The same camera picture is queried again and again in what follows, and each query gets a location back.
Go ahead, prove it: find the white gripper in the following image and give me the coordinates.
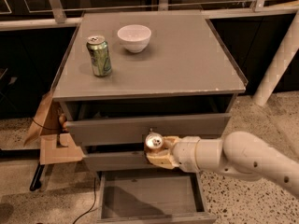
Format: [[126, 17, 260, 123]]
[[146, 136, 200, 173]]

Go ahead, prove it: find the orange soda can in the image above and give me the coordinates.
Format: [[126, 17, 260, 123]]
[[144, 133, 164, 153]]

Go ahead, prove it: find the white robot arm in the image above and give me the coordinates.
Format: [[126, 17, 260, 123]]
[[144, 132, 299, 198]]

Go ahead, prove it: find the grey top drawer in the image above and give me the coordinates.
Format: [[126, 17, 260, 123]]
[[66, 113, 231, 146]]

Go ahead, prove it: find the grey drawer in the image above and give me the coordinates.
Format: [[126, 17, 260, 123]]
[[82, 147, 216, 172], [96, 169, 217, 224], [66, 113, 231, 146]]

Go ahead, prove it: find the grey bottom drawer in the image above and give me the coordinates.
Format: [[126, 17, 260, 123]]
[[96, 169, 217, 224]]

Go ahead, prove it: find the grey middle drawer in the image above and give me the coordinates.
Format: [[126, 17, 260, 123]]
[[82, 147, 216, 172]]

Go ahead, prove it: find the grey drawer cabinet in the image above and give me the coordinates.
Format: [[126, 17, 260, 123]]
[[51, 10, 249, 224]]

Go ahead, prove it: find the green soda can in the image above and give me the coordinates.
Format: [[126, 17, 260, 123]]
[[86, 35, 112, 77]]

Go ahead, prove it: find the white ceramic bowl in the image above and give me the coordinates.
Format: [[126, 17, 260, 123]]
[[117, 24, 151, 53]]

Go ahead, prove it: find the black floor bar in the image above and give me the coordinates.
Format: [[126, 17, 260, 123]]
[[30, 163, 44, 191]]

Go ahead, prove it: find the metal window railing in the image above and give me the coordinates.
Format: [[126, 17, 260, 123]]
[[0, 0, 299, 31]]

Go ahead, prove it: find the black cable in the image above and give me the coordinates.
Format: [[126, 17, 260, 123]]
[[72, 177, 98, 224]]

